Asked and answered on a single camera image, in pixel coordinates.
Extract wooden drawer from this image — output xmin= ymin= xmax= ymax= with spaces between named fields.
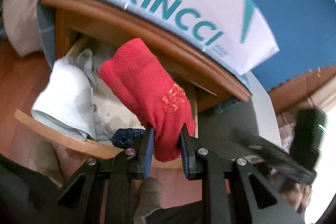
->
xmin=14 ymin=32 xmax=200 ymax=169

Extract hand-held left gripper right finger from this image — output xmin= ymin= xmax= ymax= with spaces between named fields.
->
xmin=180 ymin=124 xmax=306 ymax=224

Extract dark blue knit underwear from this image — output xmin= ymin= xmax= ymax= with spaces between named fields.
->
xmin=112 ymin=128 xmax=146 ymax=149

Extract wooden door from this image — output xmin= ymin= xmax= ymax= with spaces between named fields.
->
xmin=268 ymin=67 xmax=336 ymax=114

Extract person's dark trousers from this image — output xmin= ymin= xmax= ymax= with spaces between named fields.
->
xmin=0 ymin=154 xmax=204 ymax=224

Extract pale blue white underwear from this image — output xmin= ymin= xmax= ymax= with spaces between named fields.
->
xmin=31 ymin=56 xmax=96 ymax=140

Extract white round table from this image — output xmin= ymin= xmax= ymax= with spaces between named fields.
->
xmin=197 ymin=70 xmax=282 ymax=161

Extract blue foam mat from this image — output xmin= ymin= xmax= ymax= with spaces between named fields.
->
xmin=205 ymin=0 xmax=336 ymax=93

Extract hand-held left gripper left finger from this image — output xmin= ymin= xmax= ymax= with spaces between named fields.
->
xmin=33 ymin=126 xmax=155 ymax=224

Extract red knitted sock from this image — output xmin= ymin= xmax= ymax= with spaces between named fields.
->
xmin=98 ymin=38 xmax=197 ymax=163

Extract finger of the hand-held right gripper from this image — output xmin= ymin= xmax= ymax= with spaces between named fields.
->
xmin=232 ymin=128 xmax=318 ymax=185

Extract person's foot in grey sock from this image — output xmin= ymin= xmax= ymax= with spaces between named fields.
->
xmin=134 ymin=178 xmax=164 ymax=219

